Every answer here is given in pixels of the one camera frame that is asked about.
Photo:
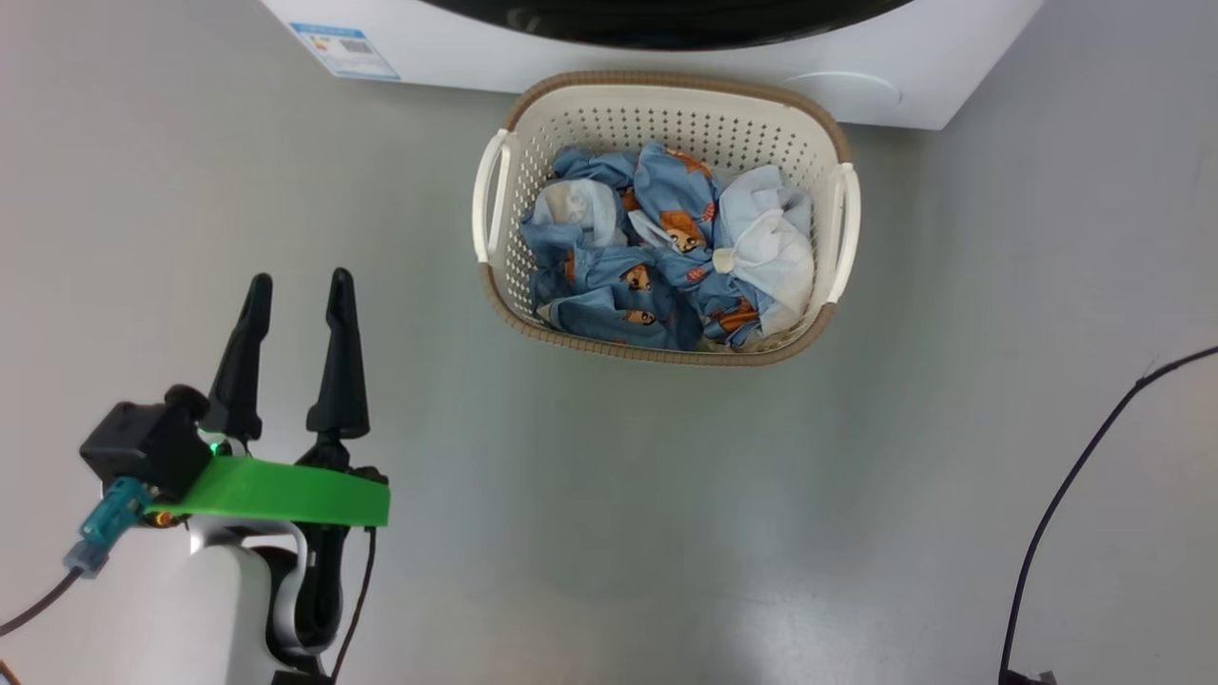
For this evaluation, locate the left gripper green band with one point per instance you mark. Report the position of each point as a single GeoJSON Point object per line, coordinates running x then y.
{"type": "Point", "coordinates": [285, 493]}

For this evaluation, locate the cream perforated laundry basket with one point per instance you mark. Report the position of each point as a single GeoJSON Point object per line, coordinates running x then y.
{"type": "Point", "coordinates": [666, 114]}

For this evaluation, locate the white cream garment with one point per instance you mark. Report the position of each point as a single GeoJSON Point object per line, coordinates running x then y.
{"type": "Point", "coordinates": [771, 243]}

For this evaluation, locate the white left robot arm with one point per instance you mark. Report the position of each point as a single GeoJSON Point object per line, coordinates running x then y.
{"type": "Point", "coordinates": [219, 609]}

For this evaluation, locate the blue bear print garment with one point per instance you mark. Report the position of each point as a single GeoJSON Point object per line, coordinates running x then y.
{"type": "Point", "coordinates": [666, 185]}
{"type": "Point", "coordinates": [599, 304]}

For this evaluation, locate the white front-load washing machine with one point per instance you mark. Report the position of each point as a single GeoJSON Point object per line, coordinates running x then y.
{"type": "Point", "coordinates": [609, 67]}

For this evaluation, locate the round white filter cover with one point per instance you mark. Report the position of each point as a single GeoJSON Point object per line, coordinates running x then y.
{"type": "Point", "coordinates": [842, 92]}

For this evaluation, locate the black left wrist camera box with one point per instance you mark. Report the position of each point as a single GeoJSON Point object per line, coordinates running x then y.
{"type": "Point", "coordinates": [143, 447]}

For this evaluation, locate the dark round washing machine door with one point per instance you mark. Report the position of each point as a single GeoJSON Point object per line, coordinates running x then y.
{"type": "Point", "coordinates": [666, 24]}

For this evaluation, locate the blue white energy label sticker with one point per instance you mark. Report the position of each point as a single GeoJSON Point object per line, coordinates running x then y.
{"type": "Point", "coordinates": [344, 49]}

